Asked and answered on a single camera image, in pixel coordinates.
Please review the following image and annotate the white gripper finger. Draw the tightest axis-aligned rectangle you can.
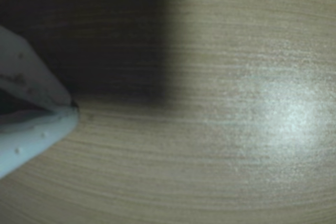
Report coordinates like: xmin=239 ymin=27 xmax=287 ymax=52
xmin=0 ymin=24 xmax=79 ymax=111
xmin=0 ymin=108 xmax=79 ymax=180

